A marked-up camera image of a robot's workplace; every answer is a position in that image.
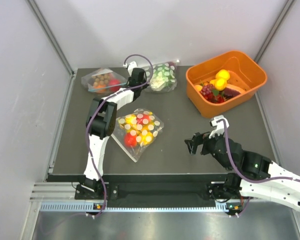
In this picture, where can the small orange fake fruit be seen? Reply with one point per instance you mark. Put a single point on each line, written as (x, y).
(198, 88)

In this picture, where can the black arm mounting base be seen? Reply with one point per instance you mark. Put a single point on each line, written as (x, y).
(158, 190)

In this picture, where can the yellow fake lemon upper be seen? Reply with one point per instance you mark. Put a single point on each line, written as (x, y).
(223, 74)

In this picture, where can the fake red strawberries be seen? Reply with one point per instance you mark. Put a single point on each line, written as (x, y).
(215, 99)

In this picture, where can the fake meat slice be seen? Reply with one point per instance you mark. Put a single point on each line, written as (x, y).
(233, 90)

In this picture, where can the orange plastic bin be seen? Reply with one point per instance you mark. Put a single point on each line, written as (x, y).
(244, 72)

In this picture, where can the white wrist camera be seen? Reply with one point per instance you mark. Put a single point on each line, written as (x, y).
(219, 124)
(130, 66)

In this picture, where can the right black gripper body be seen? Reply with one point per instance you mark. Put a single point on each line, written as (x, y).
(208, 146)

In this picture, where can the polka dot bag with vegetables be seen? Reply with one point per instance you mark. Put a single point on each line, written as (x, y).
(164, 77)

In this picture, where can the yellow fake lemon lower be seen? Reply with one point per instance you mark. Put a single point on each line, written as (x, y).
(220, 84)

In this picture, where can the fake purple grapes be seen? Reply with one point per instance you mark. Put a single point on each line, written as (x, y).
(206, 90)

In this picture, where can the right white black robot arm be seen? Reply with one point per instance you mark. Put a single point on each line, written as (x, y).
(251, 174)

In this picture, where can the yellow fake lemon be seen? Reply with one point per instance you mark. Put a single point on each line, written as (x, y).
(220, 84)
(223, 74)

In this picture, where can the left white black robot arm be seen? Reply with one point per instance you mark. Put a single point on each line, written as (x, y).
(100, 124)

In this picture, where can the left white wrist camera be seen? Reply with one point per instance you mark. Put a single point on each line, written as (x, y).
(130, 66)

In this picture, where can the polka dot bag with fruit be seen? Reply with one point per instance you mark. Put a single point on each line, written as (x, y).
(134, 132)

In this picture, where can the clear bag with nuts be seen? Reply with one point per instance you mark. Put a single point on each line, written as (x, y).
(103, 81)

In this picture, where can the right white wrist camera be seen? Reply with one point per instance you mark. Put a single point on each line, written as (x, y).
(219, 124)

